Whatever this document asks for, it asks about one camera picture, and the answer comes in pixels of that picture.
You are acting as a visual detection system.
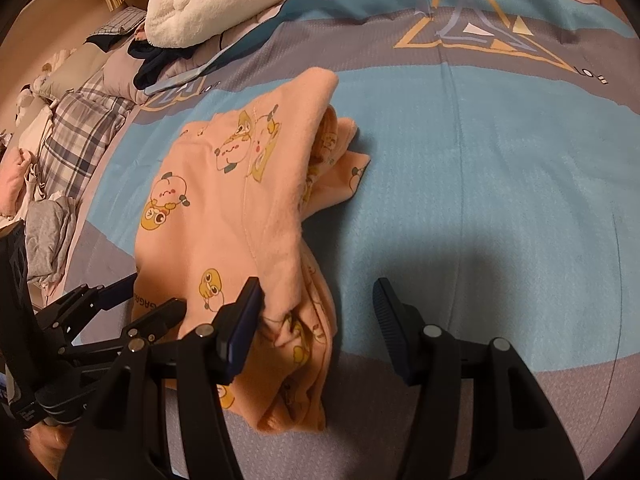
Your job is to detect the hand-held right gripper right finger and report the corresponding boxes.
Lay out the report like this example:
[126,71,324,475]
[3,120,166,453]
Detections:
[372,277,583,480]

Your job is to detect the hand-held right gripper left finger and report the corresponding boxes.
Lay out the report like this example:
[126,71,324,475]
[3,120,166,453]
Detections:
[57,276,265,480]

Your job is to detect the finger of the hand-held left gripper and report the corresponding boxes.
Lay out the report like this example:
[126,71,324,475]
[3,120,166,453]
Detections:
[35,272,139,334]
[60,297,186,361]

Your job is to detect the pink cartoon print garment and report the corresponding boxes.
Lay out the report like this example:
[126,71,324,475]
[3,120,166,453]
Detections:
[132,66,372,433]

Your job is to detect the person's left hand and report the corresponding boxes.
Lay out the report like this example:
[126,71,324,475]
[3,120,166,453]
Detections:
[31,425,74,466]

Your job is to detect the grey crumpled cloth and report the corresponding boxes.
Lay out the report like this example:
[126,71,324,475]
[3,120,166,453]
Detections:
[24,195,78,288]

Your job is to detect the pink crumpled cloth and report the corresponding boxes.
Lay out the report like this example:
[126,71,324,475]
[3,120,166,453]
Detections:
[0,150,36,217]

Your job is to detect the plaid pillow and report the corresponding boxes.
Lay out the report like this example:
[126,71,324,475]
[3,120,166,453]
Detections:
[39,85,137,201]

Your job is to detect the blue grey printed bedsheet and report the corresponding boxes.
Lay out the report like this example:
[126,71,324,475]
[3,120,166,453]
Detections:
[30,0,640,480]

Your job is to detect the white crumpled cloth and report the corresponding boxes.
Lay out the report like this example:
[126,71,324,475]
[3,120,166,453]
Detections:
[14,85,57,161]

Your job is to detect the beige pillow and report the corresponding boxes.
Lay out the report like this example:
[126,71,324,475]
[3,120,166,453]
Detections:
[36,45,137,106]

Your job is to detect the dark navy cloth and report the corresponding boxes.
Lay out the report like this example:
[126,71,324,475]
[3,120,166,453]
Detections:
[127,40,196,88]

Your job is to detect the blue striped cloth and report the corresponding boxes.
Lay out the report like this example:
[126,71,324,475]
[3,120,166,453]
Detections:
[85,7,147,52]

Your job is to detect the white plush blanket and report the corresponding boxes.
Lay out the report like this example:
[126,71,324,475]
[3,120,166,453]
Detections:
[145,0,401,51]

